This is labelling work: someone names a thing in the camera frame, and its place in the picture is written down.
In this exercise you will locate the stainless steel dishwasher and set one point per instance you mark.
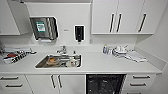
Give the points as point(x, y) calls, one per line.
point(105, 85)

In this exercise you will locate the black soap dispenser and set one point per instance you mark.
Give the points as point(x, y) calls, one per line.
point(78, 33)

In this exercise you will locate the small clear jar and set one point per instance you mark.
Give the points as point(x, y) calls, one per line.
point(109, 51)

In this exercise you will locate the white wall outlet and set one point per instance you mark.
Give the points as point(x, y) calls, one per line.
point(90, 41)

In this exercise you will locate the small white wall label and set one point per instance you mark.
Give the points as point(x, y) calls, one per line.
point(65, 31)

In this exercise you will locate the chrome sink faucet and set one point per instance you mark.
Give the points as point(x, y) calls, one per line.
point(62, 50)

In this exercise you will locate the steel kitchen sink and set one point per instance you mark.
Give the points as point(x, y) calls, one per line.
point(41, 64)

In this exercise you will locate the white grey dish cloth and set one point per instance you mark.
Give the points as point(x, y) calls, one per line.
point(136, 56)

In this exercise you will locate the white cup on plate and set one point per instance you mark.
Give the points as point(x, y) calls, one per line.
point(70, 62)

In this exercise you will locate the small dish soap bottle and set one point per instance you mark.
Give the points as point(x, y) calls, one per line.
point(105, 49)

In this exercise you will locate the white two-door base cabinet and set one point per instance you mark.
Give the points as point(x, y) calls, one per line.
point(56, 84)

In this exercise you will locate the steel paper towel dispenser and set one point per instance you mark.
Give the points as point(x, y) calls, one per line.
point(43, 28)

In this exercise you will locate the stack of white plates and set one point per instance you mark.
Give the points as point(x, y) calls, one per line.
point(119, 51)

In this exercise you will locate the bowl with orange sponge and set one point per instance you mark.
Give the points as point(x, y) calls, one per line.
point(51, 61)

